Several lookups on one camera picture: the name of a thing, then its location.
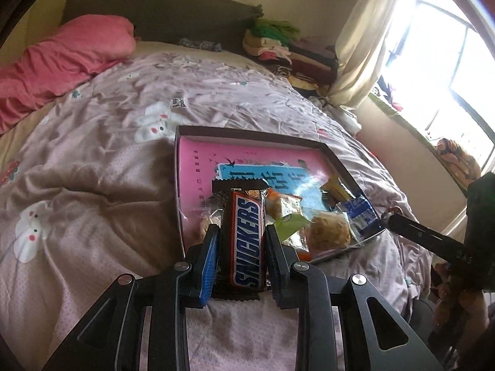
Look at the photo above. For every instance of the brown chocolate bar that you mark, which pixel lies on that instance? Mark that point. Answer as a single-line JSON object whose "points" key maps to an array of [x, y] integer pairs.
{"points": [[243, 239]]}

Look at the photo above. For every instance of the yellow snack bar packet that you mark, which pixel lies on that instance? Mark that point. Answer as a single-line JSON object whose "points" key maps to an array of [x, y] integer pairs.
{"points": [[334, 189]]}

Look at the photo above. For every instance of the person's right hand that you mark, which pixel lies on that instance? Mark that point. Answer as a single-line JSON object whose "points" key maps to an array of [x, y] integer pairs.
{"points": [[452, 301]]}

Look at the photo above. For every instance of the beige bed sheet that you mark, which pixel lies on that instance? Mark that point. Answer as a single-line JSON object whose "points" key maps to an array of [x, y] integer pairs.
{"points": [[9, 147]]}

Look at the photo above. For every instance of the orange bread packet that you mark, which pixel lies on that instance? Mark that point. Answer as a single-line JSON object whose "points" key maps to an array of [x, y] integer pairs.
{"points": [[276, 205]]}

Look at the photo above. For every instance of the clear cracker packet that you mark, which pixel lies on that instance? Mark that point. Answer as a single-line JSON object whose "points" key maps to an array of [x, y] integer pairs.
{"points": [[203, 228]]}

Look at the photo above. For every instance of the dark grey headboard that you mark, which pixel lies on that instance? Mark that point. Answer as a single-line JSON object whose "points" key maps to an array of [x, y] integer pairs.
{"points": [[174, 15]]}

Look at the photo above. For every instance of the window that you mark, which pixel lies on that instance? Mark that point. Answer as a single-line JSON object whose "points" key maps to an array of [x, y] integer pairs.
{"points": [[456, 65]]}

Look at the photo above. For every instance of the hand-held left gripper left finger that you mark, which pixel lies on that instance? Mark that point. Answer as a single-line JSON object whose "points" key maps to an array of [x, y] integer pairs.
{"points": [[209, 266]]}

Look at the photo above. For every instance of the cream curtain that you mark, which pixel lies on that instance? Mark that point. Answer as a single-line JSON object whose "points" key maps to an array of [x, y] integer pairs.
{"points": [[367, 38]]}

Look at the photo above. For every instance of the pink book with blue label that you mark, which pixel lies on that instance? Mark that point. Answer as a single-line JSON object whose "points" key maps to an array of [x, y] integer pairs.
{"points": [[197, 162]]}

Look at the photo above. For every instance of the dark patterned pillow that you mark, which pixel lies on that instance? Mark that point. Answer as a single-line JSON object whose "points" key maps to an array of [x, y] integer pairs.
{"points": [[199, 44]]}

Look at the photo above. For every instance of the dark shallow cardboard tray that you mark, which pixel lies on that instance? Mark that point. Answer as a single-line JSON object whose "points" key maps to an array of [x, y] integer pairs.
{"points": [[178, 185]]}

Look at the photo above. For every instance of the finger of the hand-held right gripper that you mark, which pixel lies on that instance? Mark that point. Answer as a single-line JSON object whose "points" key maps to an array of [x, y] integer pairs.
{"points": [[421, 235]]}

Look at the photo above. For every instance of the blue cookie packet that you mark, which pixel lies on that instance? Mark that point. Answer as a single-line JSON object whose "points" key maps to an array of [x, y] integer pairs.
{"points": [[361, 212]]}

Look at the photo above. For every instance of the clothes on windowsill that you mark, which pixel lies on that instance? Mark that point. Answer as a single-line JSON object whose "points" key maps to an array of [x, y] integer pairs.
{"points": [[390, 92]]}

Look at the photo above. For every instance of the white crumpled cloth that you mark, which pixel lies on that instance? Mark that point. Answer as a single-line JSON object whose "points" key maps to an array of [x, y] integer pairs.
{"points": [[340, 112]]}

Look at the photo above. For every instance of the pile of folded clothes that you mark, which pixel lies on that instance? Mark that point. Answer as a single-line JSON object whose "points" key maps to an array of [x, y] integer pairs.
{"points": [[297, 54]]}

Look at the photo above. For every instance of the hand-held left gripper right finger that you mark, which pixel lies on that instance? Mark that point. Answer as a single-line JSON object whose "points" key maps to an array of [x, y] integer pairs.
{"points": [[272, 266]]}

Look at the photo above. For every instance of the pink pillow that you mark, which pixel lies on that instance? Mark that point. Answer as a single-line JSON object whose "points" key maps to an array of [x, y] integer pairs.
{"points": [[58, 62]]}

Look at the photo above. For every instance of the orange floral cushion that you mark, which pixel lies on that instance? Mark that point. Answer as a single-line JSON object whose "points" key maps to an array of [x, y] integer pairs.
{"points": [[458, 162]]}

